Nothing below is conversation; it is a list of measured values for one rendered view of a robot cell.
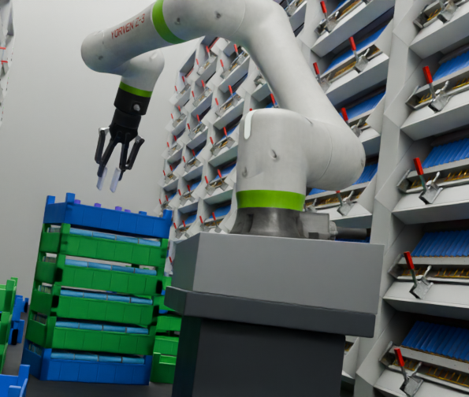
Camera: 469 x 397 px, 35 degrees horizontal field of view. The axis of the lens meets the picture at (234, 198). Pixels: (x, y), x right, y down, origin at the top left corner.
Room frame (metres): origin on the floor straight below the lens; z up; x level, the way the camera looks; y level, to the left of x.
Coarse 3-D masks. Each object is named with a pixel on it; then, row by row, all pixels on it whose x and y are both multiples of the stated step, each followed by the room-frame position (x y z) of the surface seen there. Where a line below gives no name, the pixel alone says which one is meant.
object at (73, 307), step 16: (32, 288) 2.12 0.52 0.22; (32, 304) 2.09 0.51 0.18; (48, 304) 1.96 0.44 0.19; (64, 304) 1.96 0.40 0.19; (80, 304) 1.98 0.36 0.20; (96, 304) 2.00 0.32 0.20; (112, 304) 2.02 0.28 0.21; (128, 304) 2.04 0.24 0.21; (144, 304) 2.07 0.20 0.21; (96, 320) 2.00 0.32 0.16; (112, 320) 2.03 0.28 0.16; (128, 320) 2.05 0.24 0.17; (144, 320) 2.07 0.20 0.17
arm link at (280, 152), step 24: (240, 120) 1.38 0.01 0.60; (264, 120) 1.33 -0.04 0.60; (288, 120) 1.33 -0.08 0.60; (312, 120) 1.40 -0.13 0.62; (240, 144) 1.36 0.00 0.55; (264, 144) 1.33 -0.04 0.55; (288, 144) 1.33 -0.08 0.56; (312, 144) 1.36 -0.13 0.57; (240, 168) 1.36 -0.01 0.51; (264, 168) 1.32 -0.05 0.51; (288, 168) 1.33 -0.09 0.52; (312, 168) 1.39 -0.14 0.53; (240, 192) 1.35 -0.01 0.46; (264, 192) 1.32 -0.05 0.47; (288, 192) 1.33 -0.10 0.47
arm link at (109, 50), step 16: (144, 16) 1.66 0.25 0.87; (96, 32) 1.86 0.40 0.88; (112, 32) 1.78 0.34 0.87; (128, 32) 1.72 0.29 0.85; (144, 32) 1.68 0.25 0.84; (80, 48) 1.89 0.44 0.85; (96, 48) 1.84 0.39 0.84; (112, 48) 1.80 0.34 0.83; (128, 48) 1.76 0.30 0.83; (144, 48) 1.74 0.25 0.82; (96, 64) 1.87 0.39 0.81; (112, 64) 1.86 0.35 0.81; (128, 64) 1.91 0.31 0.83
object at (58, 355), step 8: (32, 344) 2.09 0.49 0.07; (40, 352) 2.01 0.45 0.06; (56, 352) 1.97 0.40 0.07; (64, 352) 2.00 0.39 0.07; (72, 352) 2.02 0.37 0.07; (80, 352) 2.04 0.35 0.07; (88, 352) 2.07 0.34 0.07; (96, 352) 2.09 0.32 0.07; (104, 352) 2.11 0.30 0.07; (88, 360) 2.01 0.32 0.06; (96, 360) 2.02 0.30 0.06; (104, 360) 2.03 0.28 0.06; (112, 360) 2.04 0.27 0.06; (120, 360) 2.05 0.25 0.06; (128, 360) 2.06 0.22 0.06; (136, 360) 2.07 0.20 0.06
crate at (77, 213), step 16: (48, 208) 2.09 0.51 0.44; (64, 208) 1.96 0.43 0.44; (80, 208) 1.96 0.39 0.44; (96, 208) 1.98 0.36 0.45; (80, 224) 1.97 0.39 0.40; (96, 224) 1.99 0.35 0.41; (112, 224) 2.01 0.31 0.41; (128, 224) 2.03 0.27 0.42; (144, 224) 2.05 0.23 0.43; (160, 224) 2.07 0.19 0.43
